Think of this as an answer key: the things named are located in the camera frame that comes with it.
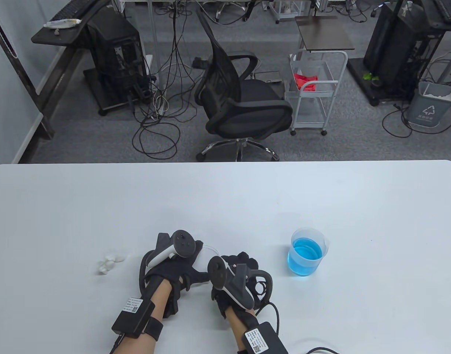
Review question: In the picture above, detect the person's right hand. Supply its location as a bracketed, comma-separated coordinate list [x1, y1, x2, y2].
[211, 252, 260, 319]

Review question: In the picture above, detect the person's left hand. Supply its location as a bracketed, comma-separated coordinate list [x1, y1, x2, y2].
[144, 240, 211, 318]

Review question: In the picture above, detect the black white tracking controller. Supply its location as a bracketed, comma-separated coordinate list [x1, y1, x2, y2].
[208, 257, 275, 309]
[138, 229, 196, 292]

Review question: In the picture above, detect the clear glass culture dish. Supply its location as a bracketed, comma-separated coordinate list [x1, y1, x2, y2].
[193, 245, 221, 273]

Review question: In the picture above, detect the clear beaker blue dye solution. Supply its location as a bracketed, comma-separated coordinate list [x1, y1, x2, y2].
[287, 228, 330, 277]

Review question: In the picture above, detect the white cotton ball clump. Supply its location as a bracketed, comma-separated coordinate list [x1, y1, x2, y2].
[98, 250, 131, 275]

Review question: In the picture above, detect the person's right forearm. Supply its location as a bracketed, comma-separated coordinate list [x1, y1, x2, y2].
[225, 308, 257, 354]

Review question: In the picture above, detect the black wrist sensor box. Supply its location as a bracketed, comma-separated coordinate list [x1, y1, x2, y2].
[237, 322, 289, 354]
[111, 297, 163, 341]

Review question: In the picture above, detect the black mesh office chair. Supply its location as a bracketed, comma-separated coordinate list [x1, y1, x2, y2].
[194, 7, 294, 163]

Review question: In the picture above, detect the white rolling cart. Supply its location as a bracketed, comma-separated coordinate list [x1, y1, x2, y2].
[289, 50, 349, 136]

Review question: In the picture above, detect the black flat device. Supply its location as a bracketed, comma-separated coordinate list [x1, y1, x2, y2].
[254, 71, 284, 84]

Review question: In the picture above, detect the red cloth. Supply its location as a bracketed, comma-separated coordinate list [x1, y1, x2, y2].
[294, 74, 319, 92]

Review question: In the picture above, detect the black wheeled platform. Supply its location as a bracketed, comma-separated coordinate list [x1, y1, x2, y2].
[83, 68, 157, 117]
[346, 57, 421, 107]

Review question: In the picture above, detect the black computer tower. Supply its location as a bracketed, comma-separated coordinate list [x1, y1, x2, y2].
[364, 0, 438, 94]
[86, 7, 149, 107]

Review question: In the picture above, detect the grey trash bin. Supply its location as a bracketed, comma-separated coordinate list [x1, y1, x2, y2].
[407, 81, 451, 128]

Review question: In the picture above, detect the dark brown side table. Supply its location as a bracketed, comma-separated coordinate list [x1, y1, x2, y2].
[295, 15, 355, 52]

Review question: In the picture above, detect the small white trolley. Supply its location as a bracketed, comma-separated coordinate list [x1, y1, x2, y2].
[269, 0, 311, 25]

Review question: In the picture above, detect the white crumpled trash paper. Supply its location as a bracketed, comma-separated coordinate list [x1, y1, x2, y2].
[424, 90, 451, 102]

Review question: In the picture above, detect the black workstation stand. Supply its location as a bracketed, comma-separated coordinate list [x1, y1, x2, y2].
[31, 0, 113, 140]

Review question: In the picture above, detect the white plastic packet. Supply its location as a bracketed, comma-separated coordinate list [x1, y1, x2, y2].
[43, 18, 81, 29]

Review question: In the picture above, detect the black keyboard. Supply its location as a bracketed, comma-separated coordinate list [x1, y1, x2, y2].
[49, 0, 101, 21]
[434, 0, 451, 25]

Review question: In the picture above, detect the black metal desk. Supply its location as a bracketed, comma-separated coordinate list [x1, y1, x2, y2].
[413, 0, 451, 86]

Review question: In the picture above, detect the black controller cable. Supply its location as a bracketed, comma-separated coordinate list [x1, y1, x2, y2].
[253, 281, 342, 354]

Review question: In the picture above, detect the black looped floor cable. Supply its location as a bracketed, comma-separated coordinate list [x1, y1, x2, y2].
[381, 105, 451, 139]

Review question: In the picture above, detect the black floor cable bundle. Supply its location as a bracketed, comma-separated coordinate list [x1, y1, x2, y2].
[128, 0, 211, 161]

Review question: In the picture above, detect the white metal post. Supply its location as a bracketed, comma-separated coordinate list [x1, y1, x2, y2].
[147, 0, 163, 96]

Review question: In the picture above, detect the black frame pole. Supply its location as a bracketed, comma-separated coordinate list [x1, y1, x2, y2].
[0, 0, 56, 140]

